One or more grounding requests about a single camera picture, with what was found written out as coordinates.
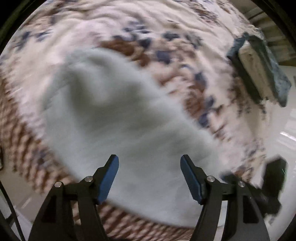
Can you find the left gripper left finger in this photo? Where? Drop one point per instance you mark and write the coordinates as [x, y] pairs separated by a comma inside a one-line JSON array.
[[55, 219]]

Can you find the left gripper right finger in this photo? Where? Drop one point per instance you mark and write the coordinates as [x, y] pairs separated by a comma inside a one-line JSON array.
[[243, 220]]

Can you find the light grey fleece pants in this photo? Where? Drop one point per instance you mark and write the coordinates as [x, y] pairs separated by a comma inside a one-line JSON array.
[[99, 104]]

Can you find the dark teal folded cloth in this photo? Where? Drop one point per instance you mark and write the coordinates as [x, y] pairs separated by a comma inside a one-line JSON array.
[[279, 82]]

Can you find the floral patterned bed blanket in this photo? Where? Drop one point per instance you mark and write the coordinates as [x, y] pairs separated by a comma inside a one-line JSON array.
[[183, 46]]

